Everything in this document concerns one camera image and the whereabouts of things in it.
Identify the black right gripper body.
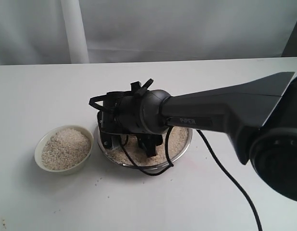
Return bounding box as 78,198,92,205
97,92,148,134

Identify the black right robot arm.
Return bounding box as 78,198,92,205
97,72,297,201

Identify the rice in steel tray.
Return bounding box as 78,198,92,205
100,126,189,167

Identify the rice in white bowl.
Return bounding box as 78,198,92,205
41,128,91,170

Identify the white ceramic bowl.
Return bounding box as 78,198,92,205
34,125,94,175

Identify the round steel tray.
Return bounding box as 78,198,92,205
96,125,193,170

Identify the white backdrop curtain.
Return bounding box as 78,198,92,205
0,0,297,65

